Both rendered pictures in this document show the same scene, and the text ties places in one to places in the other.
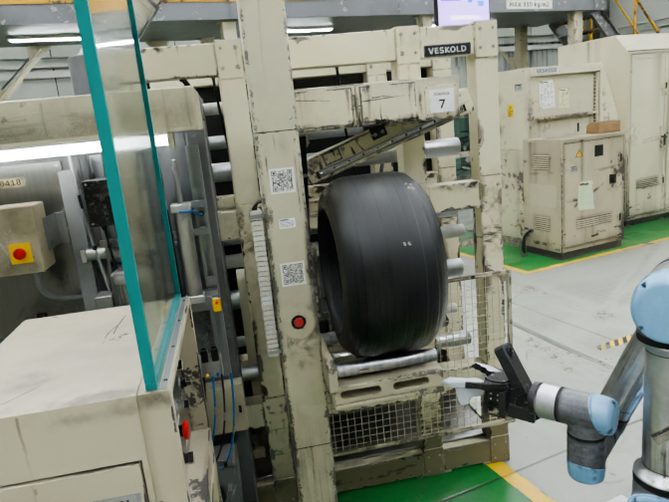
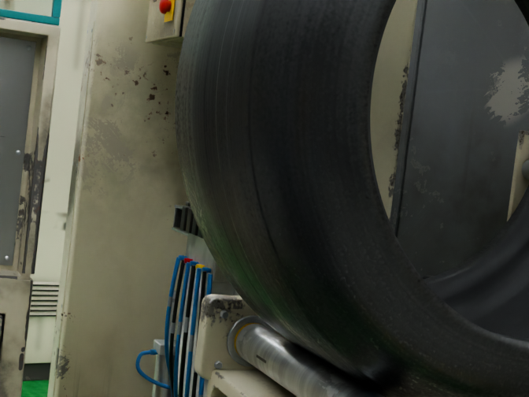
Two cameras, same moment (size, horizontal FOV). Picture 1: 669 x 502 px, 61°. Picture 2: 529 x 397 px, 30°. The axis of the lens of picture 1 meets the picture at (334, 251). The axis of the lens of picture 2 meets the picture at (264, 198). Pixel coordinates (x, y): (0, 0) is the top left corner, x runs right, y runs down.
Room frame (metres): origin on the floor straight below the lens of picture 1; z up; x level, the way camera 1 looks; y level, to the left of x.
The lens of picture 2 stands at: (1.43, -1.09, 1.13)
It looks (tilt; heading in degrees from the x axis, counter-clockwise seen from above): 3 degrees down; 78
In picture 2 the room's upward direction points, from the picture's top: 7 degrees clockwise
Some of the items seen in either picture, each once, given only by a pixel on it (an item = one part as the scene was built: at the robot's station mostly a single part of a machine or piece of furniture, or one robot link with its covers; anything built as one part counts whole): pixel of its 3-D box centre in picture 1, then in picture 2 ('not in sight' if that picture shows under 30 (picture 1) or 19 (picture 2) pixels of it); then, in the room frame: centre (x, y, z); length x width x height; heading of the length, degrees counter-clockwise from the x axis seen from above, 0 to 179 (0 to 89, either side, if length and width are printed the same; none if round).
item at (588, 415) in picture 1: (586, 411); not in sight; (1.06, -0.49, 1.04); 0.11 x 0.08 x 0.09; 49
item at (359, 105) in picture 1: (368, 105); not in sight; (2.16, -0.18, 1.71); 0.61 x 0.25 x 0.15; 99
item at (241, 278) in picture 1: (254, 354); not in sight; (2.59, 0.43, 0.61); 0.33 x 0.06 x 0.86; 9
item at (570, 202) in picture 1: (573, 193); not in sight; (6.15, -2.66, 0.62); 0.91 x 0.58 x 1.25; 113
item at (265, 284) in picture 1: (266, 284); not in sight; (1.74, 0.22, 1.19); 0.05 x 0.04 x 0.48; 9
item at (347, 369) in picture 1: (386, 362); (309, 378); (1.71, -0.13, 0.90); 0.35 x 0.05 x 0.05; 99
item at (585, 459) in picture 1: (588, 449); not in sight; (1.08, -0.50, 0.94); 0.11 x 0.08 x 0.11; 139
